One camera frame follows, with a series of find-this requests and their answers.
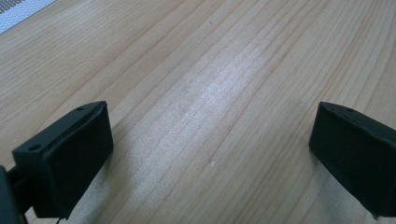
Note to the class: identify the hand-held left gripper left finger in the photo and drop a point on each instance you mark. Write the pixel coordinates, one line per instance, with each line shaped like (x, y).
(71, 161)

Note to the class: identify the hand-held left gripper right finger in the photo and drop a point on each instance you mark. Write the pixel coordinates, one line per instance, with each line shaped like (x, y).
(355, 155)

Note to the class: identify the white perforated mat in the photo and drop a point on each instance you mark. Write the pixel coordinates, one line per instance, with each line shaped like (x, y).
(15, 11)

